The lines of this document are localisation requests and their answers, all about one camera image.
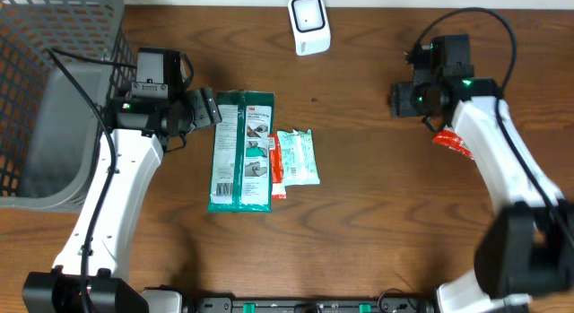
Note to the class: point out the white barcode scanner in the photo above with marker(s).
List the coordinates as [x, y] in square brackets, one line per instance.
[310, 26]

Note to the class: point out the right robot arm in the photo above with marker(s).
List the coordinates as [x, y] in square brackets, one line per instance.
[527, 251]

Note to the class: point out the red stick sachet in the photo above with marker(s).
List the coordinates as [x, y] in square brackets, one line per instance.
[275, 157]

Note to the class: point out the grey plastic mesh basket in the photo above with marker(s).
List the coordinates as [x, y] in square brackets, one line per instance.
[49, 136]

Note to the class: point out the dark green package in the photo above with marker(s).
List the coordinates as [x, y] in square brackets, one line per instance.
[241, 178]

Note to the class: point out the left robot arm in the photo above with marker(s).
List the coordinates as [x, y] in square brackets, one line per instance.
[90, 273]

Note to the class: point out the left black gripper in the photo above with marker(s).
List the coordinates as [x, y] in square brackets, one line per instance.
[206, 106]

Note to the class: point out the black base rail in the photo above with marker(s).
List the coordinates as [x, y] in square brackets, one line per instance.
[228, 305]

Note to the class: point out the red snack bag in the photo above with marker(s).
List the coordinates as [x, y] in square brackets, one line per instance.
[448, 138]

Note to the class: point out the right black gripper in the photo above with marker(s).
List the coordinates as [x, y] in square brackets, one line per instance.
[402, 99]

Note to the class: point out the light green wipes pack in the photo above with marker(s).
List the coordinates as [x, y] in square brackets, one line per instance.
[298, 158]

